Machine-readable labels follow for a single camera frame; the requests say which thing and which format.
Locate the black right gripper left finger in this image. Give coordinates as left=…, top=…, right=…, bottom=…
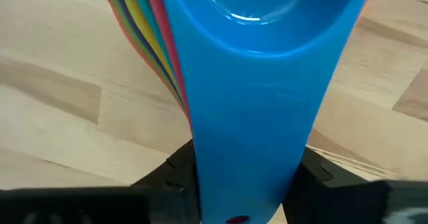
left=132, top=138, right=202, bottom=224

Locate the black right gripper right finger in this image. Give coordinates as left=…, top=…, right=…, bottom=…
left=282, top=146, right=369, bottom=224

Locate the blue measuring cup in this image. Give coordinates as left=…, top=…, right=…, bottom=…
left=156, top=0, right=375, bottom=224

